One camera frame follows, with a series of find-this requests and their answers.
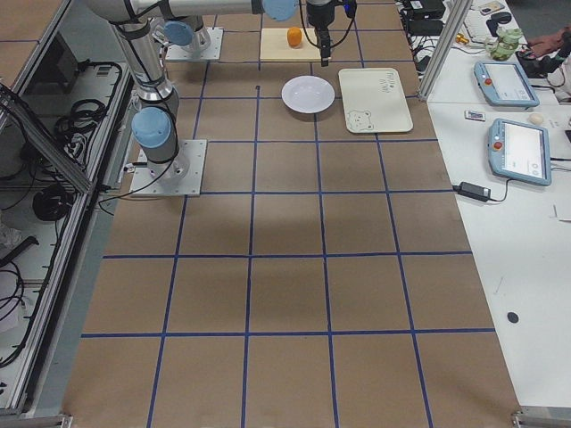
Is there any black power adapter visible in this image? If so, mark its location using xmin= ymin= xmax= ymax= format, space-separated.
xmin=452 ymin=182 xmax=491 ymax=202

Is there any blue teach pendant far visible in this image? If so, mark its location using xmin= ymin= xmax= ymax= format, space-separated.
xmin=473 ymin=62 xmax=540 ymax=108

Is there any blue teach pendant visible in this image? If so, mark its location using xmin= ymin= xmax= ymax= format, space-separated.
xmin=473 ymin=62 xmax=540 ymax=108
xmin=487 ymin=119 xmax=552 ymax=186

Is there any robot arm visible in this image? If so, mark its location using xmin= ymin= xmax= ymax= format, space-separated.
xmin=87 ymin=0 xmax=357 ymax=67
xmin=87 ymin=1 xmax=179 ymax=177

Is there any aluminium frame post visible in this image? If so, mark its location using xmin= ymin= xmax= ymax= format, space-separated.
xmin=418 ymin=0 xmax=473 ymax=102

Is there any small white card box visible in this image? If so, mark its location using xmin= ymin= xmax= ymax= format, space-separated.
xmin=464 ymin=110 xmax=486 ymax=122

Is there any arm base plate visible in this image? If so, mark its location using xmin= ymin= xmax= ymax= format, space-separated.
xmin=164 ymin=21 xmax=223 ymax=62
xmin=129 ymin=139 xmax=207 ymax=198

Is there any orange fruit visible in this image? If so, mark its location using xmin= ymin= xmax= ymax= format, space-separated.
xmin=286 ymin=27 xmax=303 ymax=48

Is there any white round plate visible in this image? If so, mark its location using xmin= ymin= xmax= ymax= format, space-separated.
xmin=281 ymin=76 xmax=335 ymax=113

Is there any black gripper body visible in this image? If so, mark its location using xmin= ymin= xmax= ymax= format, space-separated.
xmin=308 ymin=15 xmax=333 ymax=50

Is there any cream bear tray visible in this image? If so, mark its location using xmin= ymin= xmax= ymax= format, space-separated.
xmin=338 ymin=68 xmax=413 ymax=134

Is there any blue teach pendant near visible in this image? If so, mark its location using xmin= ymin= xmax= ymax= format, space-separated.
xmin=487 ymin=119 xmax=552 ymax=186

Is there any wooden cutting board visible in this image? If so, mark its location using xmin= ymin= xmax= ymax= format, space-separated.
xmin=260 ymin=28 xmax=320 ymax=62

